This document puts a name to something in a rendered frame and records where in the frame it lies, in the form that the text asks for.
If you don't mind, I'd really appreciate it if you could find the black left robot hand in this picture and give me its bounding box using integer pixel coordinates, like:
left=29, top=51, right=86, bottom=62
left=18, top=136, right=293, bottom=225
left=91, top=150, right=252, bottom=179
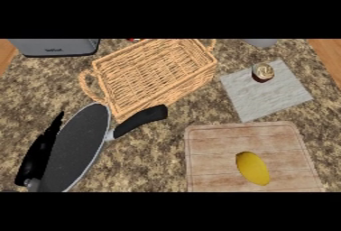
left=14, top=110, right=67, bottom=188

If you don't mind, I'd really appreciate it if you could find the wicker basket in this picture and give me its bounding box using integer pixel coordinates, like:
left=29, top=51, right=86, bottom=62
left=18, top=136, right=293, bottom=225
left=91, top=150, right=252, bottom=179
left=77, top=38, right=221, bottom=124

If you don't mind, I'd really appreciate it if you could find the wooden cutting board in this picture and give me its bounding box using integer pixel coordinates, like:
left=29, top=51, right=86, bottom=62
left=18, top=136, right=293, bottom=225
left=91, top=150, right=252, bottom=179
left=184, top=120, right=328, bottom=193

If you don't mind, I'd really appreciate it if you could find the yellow lemon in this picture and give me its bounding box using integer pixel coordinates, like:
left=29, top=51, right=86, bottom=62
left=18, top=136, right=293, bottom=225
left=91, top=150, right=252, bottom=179
left=235, top=151, right=272, bottom=187

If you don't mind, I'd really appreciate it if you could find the black frying pan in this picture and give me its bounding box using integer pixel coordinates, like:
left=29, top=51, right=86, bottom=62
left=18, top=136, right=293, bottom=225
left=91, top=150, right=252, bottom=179
left=38, top=102, right=170, bottom=193

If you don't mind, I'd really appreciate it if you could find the grey toaster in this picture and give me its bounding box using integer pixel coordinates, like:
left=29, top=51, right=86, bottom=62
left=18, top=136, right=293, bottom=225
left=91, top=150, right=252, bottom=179
left=8, top=38, right=103, bottom=59

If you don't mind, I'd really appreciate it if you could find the grey placemat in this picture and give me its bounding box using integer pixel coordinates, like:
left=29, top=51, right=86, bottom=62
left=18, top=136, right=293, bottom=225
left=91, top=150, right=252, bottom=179
left=219, top=59, right=315, bottom=124

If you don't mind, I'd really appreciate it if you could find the brown cupcake with pale frosting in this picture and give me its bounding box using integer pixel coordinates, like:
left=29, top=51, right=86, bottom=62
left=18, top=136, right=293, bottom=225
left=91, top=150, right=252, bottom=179
left=252, top=61, right=277, bottom=84

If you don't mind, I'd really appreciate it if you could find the pale grey appliance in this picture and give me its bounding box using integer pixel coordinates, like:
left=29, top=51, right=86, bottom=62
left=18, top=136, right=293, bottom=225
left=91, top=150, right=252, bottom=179
left=243, top=38, right=280, bottom=50

